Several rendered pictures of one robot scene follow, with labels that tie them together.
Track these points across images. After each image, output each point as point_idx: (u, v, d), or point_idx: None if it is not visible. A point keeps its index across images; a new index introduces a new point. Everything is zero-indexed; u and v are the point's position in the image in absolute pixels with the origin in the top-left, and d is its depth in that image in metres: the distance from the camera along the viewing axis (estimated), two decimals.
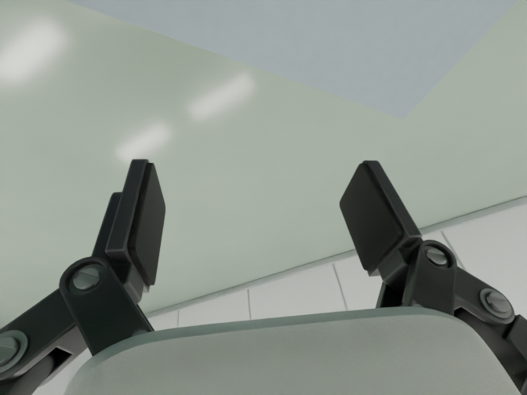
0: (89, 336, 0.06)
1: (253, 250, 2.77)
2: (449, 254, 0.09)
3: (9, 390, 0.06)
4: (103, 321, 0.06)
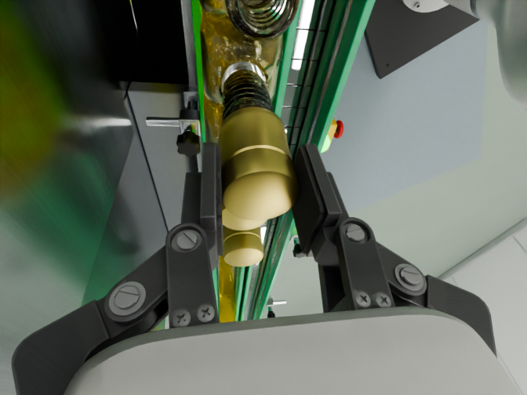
0: (172, 289, 0.07)
1: (487, 204, 2.81)
2: (364, 225, 0.09)
3: (119, 331, 0.07)
4: (185, 282, 0.07)
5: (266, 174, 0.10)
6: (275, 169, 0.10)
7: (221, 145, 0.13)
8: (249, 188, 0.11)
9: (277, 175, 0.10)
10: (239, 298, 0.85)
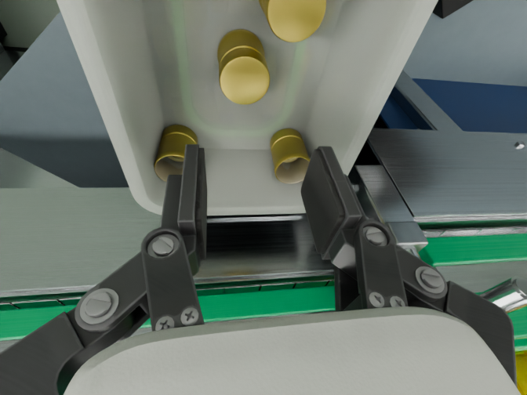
0: (152, 296, 0.07)
1: None
2: (385, 229, 0.09)
3: (94, 341, 0.07)
4: (165, 288, 0.07)
5: None
6: None
7: None
8: None
9: None
10: None
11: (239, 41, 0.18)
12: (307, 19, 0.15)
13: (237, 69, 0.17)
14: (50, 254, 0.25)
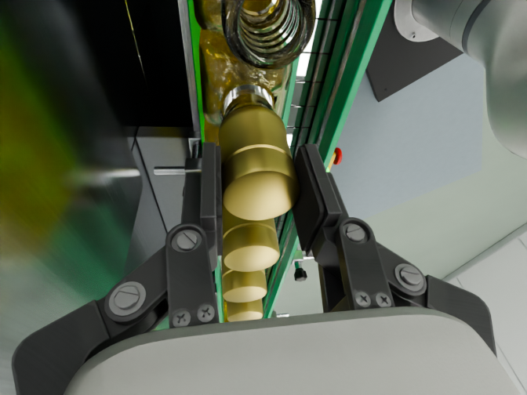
0: (172, 289, 0.07)
1: (491, 208, 2.80)
2: (364, 225, 0.09)
3: (119, 331, 0.07)
4: (185, 282, 0.07)
5: (254, 248, 0.14)
6: (260, 244, 0.15)
7: (223, 215, 0.17)
8: (243, 255, 0.15)
9: (262, 248, 0.15)
10: None
11: (252, 132, 0.11)
12: None
13: (249, 186, 0.10)
14: None
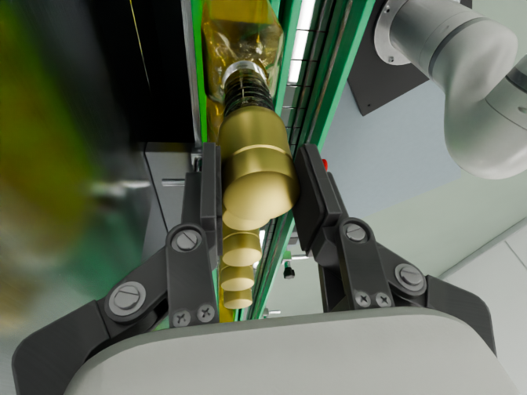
0: (172, 289, 0.07)
1: (478, 211, 2.90)
2: (364, 225, 0.09)
3: (119, 331, 0.07)
4: (185, 282, 0.07)
5: (243, 249, 0.21)
6: (248, 247, 0.21)
7: None
8: (235, 255, 0.21)
9: (248, 249, 0.21)
10: (238, 309, 0.94)
11: None
12: (277, 204, 0.12)
13: None
14: None
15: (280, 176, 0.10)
